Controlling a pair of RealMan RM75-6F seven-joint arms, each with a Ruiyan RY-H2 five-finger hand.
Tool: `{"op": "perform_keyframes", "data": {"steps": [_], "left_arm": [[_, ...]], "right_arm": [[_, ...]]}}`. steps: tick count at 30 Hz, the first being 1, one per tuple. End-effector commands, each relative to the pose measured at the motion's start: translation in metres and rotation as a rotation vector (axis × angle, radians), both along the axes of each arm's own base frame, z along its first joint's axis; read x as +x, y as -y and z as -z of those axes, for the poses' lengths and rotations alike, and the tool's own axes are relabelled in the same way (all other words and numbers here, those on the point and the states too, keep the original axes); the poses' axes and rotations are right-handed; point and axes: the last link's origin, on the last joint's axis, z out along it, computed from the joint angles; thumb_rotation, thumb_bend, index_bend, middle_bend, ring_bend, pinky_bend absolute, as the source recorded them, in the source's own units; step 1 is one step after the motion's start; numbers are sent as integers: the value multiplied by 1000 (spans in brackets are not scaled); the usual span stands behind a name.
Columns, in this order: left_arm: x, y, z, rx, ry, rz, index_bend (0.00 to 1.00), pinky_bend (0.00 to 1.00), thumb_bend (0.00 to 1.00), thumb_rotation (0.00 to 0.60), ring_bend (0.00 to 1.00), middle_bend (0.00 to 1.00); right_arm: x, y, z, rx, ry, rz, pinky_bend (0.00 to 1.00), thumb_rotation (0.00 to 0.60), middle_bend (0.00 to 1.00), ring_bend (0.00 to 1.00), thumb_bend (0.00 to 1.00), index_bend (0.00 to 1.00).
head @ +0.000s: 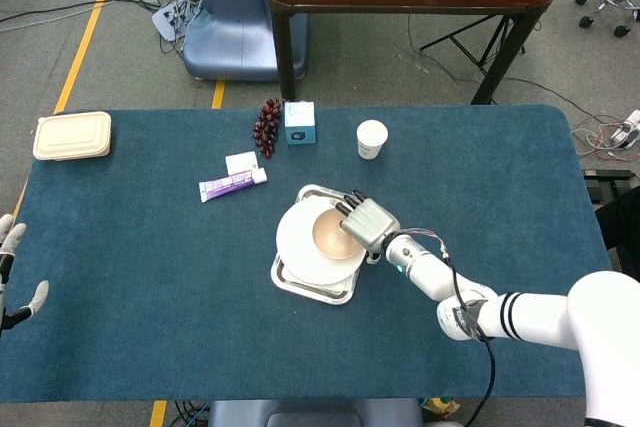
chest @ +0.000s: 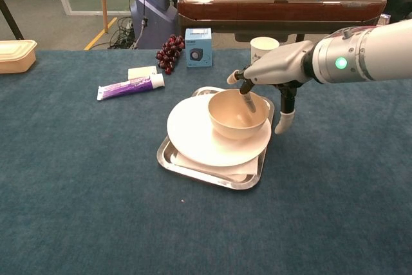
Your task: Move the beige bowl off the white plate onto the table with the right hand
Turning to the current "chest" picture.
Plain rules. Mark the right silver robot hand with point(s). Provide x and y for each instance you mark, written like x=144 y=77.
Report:
x=280 y=65

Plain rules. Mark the small beige bowl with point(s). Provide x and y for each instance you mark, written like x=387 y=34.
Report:
x=231 y=120

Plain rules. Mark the purple grey robot base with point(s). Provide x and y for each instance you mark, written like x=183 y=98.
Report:
x=154 y=7

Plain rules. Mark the round white plate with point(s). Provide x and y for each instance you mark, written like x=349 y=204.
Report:
x=193 y=136

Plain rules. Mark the silver metal tray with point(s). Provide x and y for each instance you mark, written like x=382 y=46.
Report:
x=167 y=159

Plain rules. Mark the white paper cup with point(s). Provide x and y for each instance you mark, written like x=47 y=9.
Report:
x=262 y=46

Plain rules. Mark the brown mahjong table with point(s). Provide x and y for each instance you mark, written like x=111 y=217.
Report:
x=277 y=7

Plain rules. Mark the light blue speaker box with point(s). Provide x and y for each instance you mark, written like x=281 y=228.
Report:
x=198 y=48

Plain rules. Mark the dark red grape bunch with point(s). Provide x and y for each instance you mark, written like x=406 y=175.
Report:
x=169 y=53

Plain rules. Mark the small white soap box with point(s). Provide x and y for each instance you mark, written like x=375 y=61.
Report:
x=141 y=72

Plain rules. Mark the purple toothpaste tube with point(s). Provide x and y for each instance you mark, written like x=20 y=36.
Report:
x=128 y=86

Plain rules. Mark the blue felt table cover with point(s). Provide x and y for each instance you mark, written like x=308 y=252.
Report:
x=80 y=175

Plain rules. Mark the beige lidded food container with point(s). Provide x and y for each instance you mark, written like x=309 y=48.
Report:
x=14 y=57

